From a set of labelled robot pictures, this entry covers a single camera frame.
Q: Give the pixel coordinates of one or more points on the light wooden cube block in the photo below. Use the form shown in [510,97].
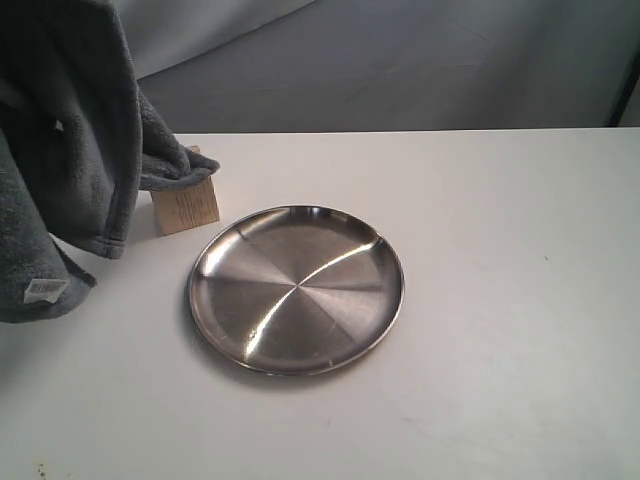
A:
[182,190]

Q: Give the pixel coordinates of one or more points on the grey backdrop cloth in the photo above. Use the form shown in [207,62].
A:
[337,66]

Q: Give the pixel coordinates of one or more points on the grey fleece towel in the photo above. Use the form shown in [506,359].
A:
[79,141]

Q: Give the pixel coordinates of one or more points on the black backdrop stand pole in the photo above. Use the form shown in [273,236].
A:
[625,92]

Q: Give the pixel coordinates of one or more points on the round stainless steel plate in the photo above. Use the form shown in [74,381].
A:
[295,290]

